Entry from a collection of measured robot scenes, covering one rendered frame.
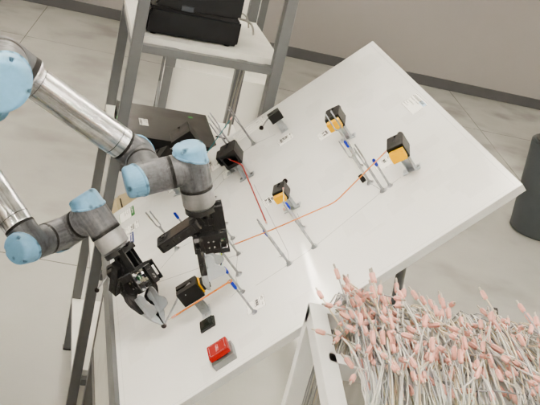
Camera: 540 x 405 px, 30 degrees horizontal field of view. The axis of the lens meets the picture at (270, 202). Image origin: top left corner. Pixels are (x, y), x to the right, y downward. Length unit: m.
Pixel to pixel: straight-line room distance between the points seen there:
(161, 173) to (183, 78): 3.32
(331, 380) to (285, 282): 0.83
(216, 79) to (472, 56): 5.11
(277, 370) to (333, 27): 7.39
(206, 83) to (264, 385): 3.05
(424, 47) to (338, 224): 7.80
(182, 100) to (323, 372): 4.11
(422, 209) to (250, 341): 0.48
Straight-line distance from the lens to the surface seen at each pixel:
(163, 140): 3.32
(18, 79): 2.07
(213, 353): 2.22
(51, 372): 4.07
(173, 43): 3.20
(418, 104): 2.70
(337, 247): 2.33
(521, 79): 10.48
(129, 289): 2.42
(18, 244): 2.34
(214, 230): 2.32
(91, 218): 2.38
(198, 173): 2.24
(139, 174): 2.22
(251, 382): 2.71
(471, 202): 2.20
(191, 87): 5.54
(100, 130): 2.29
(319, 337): 1.63
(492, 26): 10.26
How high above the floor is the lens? 2.20
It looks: 21 degrees down
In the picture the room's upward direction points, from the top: 14 degrees clockwise
